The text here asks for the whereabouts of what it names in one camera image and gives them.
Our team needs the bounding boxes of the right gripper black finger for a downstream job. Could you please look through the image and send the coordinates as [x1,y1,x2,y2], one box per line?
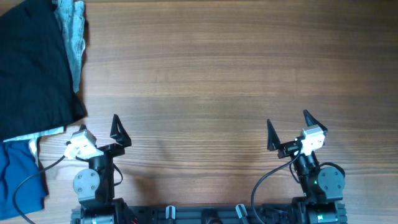
[303,110,328,133]
[267,119,280,151]

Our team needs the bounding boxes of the black shorts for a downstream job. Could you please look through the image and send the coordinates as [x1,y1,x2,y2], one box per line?
[1,0,86,141]

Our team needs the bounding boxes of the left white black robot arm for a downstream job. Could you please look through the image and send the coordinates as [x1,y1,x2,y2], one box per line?
[65,114,139,224]

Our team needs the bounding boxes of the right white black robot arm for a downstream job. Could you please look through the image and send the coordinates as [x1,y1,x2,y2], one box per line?
[267,110,348,224]

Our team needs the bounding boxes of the blue garment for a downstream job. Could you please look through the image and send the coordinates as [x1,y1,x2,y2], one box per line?
[1,140,47,220]

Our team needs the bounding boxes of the light blue denim shorts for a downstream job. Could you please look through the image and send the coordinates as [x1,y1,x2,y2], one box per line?
[5,0,86,165]

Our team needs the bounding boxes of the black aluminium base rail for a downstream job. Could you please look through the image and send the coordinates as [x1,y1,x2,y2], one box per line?
[70,203,348,224]

